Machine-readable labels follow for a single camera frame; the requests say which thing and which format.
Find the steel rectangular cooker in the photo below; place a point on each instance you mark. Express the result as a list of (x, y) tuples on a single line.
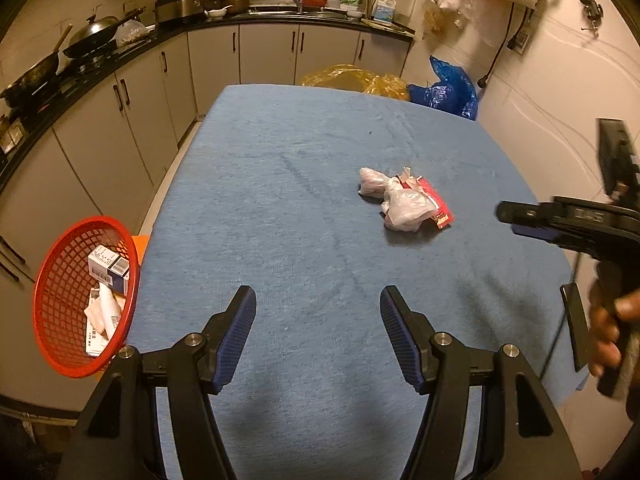
[(180, 7)]

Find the plastic bag on counter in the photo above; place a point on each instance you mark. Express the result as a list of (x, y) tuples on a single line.
[(131, 32)]

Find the white spray bottle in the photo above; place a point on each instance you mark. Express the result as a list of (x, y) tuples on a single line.
[(111, 310)]

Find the grey kitchen cabinets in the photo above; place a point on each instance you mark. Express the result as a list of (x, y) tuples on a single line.
[(110, 135)]

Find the black kitchen countertop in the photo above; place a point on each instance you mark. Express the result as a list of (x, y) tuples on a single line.
[(30, 130)]

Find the red snack wrapper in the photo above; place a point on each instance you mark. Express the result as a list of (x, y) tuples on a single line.
[(440, 212)]

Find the steel wok with wooden spatula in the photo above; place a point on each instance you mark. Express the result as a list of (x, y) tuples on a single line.
[(35, 75)]

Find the white bottle blue label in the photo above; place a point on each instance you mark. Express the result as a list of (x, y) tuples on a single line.
[(384, 9)]

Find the white bowl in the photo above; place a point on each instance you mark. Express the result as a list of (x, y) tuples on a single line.
[(218, 12)]

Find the clear plastic bag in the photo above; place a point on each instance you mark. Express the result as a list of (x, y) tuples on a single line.
[(405, 207)]

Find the red mesh basket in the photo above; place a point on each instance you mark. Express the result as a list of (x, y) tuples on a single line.
[(55, 280)]

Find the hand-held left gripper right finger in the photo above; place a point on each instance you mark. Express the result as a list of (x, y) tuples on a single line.
[(400, 340)]

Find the blue tablecloth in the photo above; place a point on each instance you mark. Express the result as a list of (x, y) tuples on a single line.
[(300, 210)]

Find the wooden cutting board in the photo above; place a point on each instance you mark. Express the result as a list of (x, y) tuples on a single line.
[(390, 26)]

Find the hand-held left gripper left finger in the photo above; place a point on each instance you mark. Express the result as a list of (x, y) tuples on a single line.
[(235, 340)]

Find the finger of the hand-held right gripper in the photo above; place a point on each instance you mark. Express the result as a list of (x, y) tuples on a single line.
[(545, 236), (525, 211)]

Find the yellow plastic bag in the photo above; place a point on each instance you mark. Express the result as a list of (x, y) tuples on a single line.
[(350, 80)]

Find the orange stool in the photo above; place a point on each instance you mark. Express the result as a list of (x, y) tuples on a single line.
[(141, 250)]

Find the blue white box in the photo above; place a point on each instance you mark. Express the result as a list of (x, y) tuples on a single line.
[(107, 267)]

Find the black wok with steel lid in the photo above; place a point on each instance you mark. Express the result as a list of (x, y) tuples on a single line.
[(95, 35)]

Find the small cardboard packet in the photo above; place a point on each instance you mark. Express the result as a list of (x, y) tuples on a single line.
[(12, 135)]

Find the person's right hand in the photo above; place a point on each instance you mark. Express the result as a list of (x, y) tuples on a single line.
[(605, 330)]

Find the blue plastic bag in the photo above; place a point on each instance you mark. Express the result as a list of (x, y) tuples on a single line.
[(450, 92)]

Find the white paper packet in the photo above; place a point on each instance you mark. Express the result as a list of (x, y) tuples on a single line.
[(92, 345)]

